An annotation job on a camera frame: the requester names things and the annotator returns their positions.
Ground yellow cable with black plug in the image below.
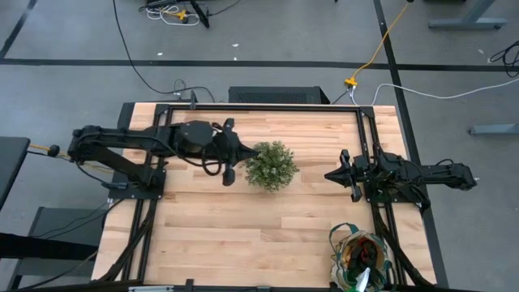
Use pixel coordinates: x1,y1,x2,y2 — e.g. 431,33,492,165
28,143,114,174

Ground black floor cable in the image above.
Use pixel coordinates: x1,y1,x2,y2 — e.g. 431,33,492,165
111,0,217,103

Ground grey metal foot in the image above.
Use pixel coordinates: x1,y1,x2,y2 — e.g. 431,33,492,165
468,123,519,136

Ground white floor cable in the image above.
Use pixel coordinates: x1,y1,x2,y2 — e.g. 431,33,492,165
371,76,519,107

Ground grey table leg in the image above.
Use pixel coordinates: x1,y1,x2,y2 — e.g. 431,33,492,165
428,0,508,30

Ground black aluminium table frame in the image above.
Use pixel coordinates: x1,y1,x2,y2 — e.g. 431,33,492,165
91,101,451,292

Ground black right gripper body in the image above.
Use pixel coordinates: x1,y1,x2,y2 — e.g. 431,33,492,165
339,148,369,203

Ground black tripod leg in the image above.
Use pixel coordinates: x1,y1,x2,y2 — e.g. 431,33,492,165
189,0,212,29

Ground black side table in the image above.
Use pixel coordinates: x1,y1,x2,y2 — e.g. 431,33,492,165
0,136,32,212

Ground black ventilated box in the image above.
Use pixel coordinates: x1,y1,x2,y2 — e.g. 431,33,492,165
228,85,330,105

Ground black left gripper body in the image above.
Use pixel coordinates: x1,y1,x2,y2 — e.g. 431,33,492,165
212,118,244,187

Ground white and yellow cable bundle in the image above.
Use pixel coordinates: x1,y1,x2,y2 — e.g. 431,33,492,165
139,0,202,28

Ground beige gardening bag green trim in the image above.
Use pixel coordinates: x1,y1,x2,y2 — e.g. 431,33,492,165
328,221,394,292

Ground dark grey bench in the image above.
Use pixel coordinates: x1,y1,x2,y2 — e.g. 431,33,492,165
6,205,109,291

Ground black cable tangle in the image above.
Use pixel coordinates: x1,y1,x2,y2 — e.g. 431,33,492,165
488,39,519,79

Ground green plant in black pot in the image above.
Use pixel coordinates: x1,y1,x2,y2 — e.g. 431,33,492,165
242,140,301,193

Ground yellow floor cable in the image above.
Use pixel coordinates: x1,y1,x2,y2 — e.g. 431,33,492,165
343,2,411,88

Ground black beam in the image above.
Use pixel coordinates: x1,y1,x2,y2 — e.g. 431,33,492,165
0,231,99,261

